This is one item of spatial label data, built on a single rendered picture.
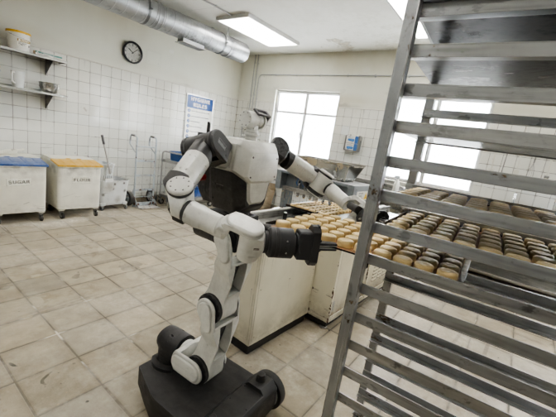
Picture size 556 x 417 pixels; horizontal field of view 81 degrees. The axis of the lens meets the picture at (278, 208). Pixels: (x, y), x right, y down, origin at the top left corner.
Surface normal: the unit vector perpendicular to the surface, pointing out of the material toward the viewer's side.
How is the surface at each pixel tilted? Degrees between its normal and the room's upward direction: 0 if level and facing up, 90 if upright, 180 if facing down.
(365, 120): 90
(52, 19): 90
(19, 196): 92
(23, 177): 90
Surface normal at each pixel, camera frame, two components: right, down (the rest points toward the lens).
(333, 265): -0.63, 0.07
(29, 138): 0.79, 0.24
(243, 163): 0.21, 0.16
